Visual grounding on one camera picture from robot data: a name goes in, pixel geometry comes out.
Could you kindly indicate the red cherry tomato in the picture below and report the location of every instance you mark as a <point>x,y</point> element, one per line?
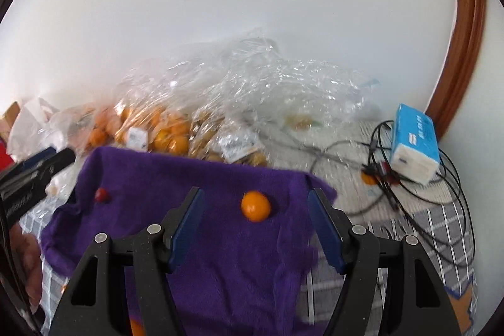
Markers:
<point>101,194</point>

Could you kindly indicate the white plastic bag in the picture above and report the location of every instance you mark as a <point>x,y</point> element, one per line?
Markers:
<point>29,127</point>

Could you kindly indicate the clear bag of brown fruits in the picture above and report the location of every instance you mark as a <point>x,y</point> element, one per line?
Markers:
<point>212,147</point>

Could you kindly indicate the brown wooden door frame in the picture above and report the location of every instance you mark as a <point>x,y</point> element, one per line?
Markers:
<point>468,44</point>

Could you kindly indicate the person's left hand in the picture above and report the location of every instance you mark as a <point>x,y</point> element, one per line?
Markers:
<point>29,269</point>

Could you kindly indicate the crumpled clear plastic bag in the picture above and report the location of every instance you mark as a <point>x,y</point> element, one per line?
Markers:
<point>299,96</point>

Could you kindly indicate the grey checked blanket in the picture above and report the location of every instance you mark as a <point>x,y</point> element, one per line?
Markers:
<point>445,237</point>

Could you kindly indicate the purple towel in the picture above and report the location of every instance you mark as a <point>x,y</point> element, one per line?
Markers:
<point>236,261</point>

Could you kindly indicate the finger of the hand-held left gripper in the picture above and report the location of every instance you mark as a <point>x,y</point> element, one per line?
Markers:
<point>37,158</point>
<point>59,162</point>

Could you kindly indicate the brown cardboard box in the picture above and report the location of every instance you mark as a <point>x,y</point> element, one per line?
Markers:
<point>8,119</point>

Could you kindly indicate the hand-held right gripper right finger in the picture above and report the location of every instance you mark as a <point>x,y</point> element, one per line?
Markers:
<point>325,233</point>

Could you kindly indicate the blue tissue pack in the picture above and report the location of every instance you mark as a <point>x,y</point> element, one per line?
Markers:
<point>417,147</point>

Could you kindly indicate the red box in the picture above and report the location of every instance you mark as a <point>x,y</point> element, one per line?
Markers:
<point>4,157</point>

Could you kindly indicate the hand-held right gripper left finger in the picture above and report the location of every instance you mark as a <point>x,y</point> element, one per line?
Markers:
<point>189,229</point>

